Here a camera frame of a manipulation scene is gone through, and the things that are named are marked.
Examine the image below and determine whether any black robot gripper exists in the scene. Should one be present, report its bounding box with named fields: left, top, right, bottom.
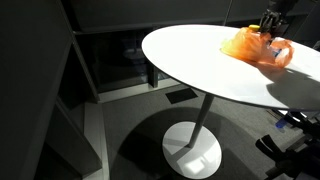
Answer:
left=259, top=9, right=286, bottom=35

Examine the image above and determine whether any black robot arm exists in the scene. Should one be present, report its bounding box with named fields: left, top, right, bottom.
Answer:
left=259, top=0, right=299, bottom=35

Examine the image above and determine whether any yellow object behind bag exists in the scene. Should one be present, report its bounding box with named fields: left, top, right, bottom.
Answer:
left=249, top=25, right=260, bottom=32

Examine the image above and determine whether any orange plastic bag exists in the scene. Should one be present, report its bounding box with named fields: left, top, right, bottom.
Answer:
left=221, top=27, right=295, bottom=68

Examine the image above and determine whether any white round table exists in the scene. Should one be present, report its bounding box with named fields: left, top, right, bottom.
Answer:
left=142, top=25, right=320, bottom=179

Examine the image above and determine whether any blue object under table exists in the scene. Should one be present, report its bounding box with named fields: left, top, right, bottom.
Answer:
left=275, top=118, right=287, bottom=129

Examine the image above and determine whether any black floor plate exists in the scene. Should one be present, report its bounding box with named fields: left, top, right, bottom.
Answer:
left=166, top=88, right=197, bottom=104

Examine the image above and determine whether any black wheeled chair base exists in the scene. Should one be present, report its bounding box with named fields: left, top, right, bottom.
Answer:
left=255, top=111, right=320, bottom=180

